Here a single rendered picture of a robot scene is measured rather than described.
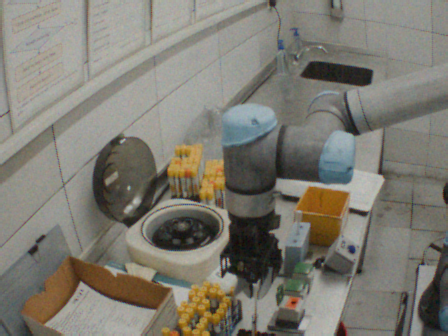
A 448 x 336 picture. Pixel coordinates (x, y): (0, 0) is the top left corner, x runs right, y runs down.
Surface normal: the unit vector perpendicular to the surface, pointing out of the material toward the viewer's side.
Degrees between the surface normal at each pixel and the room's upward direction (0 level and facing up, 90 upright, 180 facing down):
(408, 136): 90
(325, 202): 90
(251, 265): 90
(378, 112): 86
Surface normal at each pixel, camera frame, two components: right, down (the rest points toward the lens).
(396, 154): -0.36, 0.46
